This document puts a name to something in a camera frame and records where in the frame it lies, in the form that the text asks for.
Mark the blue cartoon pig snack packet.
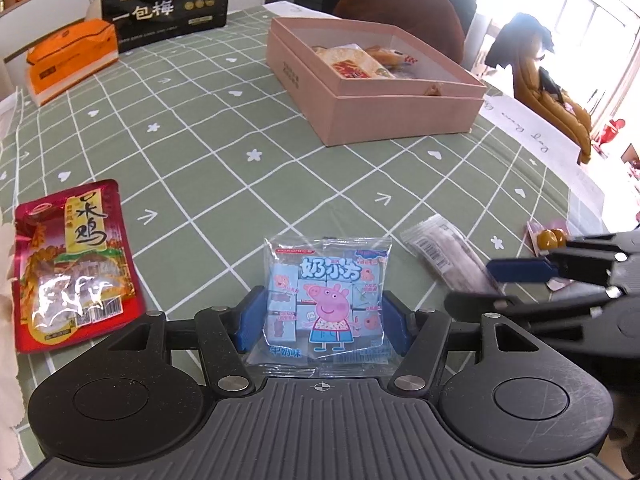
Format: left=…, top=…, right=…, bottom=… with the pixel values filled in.
left=245, top=235, right=396, bottom=378

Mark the orange box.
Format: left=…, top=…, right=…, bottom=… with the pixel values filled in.
left=26, top=19, right=121, bottom=107

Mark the brown chair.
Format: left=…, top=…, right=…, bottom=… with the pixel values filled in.
left=332, top=0, right=466, bottom=66

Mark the red toy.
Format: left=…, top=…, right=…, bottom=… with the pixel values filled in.
left=595, top=119, right=627, bottom=150

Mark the red chicken snack packet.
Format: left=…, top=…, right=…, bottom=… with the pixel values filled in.
left=12, top=179, right=146, bottom=356

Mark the red label cracker packet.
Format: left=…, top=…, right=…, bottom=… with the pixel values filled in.
left=312, top=45, right=397, bottom=80

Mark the pink cardboard box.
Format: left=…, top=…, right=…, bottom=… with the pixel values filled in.
left=265, top=16, right=487, bottom=147

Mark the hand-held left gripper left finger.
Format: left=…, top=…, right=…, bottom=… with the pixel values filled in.
left=102, top=285, right=269, bottom=395

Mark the dark bar snack packet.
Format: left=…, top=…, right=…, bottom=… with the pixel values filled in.
left=400, top=214, right=506, bottom=296

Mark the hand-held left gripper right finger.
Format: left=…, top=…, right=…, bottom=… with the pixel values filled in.
left=381, top=291, right=548, bottom=395

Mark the small yellow candy packet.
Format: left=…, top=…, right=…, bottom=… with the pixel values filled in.
left=525, top=219, right=576, bottom=292

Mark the black printed bag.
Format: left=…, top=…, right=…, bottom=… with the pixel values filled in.
left=100, top=0, right=228, bottom=54

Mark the green checked tablecloth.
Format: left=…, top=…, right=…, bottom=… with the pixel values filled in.
left=0, top=2, right=640, bottom=480

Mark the orange snack packet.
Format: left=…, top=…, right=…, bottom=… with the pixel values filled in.
left=365, top=46, right=418, bottom=68

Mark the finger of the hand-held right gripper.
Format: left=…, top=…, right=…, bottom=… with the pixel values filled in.
left=487, top=232, right=640, bottom=285
left=444, top=284, right=627, bottom=332

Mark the chair draped with clothes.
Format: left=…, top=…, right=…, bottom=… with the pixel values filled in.
left=487, top=11, right=596, bottom=166

